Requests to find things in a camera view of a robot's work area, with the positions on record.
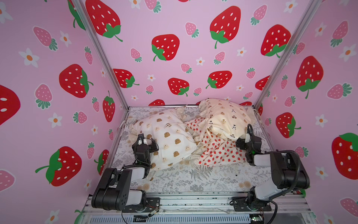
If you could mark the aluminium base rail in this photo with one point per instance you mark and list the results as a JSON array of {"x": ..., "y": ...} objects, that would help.
[{"x": 205, "y": 208}]

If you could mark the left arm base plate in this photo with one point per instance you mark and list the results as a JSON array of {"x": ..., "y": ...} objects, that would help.
[{"x": 150, "y": 205}]

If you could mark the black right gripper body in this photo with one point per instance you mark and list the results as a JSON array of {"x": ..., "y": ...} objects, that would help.
[{"x": 249, "y": 144}]

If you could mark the cream cookie-print pillow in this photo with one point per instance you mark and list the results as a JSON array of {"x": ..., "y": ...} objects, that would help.
[{"x": 174, "y": 141}]

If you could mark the white strawberry-print pillowcase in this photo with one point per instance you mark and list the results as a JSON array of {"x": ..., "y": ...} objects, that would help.
[{"x": 213, "y": 149}]

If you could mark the aluminium frame post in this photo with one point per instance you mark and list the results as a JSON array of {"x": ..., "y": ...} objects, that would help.
[
  {"x": 305, "y": 20},
  {"x": 80, "y": 6}
]

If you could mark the aluminium frame post right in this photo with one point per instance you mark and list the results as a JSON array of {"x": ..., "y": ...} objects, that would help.
[{"x": 305, "y": 20}]

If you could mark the aluminium frame post left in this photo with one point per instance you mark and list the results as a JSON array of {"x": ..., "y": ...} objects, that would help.
[{"x": 80, "y": 6}]

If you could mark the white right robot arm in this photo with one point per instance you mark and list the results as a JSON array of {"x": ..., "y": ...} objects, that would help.
[{"x": 287, "y": 174}]

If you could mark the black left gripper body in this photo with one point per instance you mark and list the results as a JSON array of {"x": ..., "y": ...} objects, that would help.
[{"x": 149, "y": 150}]

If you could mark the leaf-print table cloth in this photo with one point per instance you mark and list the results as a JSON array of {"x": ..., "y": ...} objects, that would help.
[{"x": 184, "y": 176}]

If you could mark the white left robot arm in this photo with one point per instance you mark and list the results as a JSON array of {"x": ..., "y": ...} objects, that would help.
[{"x": 114, "y": 189}]

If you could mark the cream bear-print pillow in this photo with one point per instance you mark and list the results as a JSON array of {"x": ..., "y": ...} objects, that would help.
[{"x": 223, "y": 118}]

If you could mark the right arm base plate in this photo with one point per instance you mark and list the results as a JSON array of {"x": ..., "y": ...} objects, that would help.
[{"x": 246, "y": 204}]

